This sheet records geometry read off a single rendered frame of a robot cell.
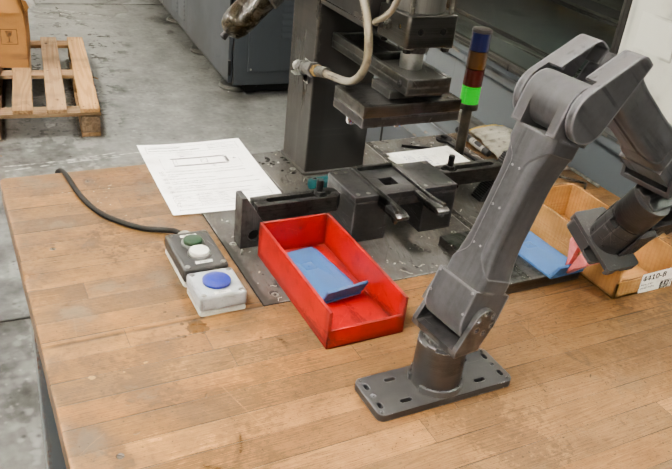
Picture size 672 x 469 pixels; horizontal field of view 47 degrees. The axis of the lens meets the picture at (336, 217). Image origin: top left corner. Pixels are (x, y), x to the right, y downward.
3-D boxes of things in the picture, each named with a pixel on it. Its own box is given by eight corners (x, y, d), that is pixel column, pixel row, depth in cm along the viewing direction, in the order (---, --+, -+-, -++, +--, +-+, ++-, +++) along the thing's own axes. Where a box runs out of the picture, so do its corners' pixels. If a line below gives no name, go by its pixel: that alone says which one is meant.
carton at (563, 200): (611, 304, 120) (625, 261, 116) (512, 228, 139) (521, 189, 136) (668, 290, 126) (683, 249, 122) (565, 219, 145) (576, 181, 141)
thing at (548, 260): (556, 283, 118) (561, 267, 117) (494, 236, 130) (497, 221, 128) (589, 275, 122) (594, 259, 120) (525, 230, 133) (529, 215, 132)
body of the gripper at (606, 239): (597, 212, 118) (627, 185, 112) (632, 269, 113) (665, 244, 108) (566, 218, 115) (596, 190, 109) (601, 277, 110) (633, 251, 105)
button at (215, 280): (207, 299, 106) (207, 287, 105) (198, 283, 109) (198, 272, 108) (234, 294, 107) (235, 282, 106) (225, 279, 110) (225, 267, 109)
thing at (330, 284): (326, 310, 109) (328, 292, 107) (273, 257, 119) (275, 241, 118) (366, 298, 112) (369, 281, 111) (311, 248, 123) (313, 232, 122)
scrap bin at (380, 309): (325, 350, 101) (330, 313, 99) (257, 255, 121) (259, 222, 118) (402, 332, 107) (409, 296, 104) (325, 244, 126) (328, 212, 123)
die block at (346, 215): (349, 243, 127) (354, 203, 123) (323, 215, 134) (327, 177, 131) (449, 227, 135) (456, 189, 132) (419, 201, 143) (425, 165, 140)
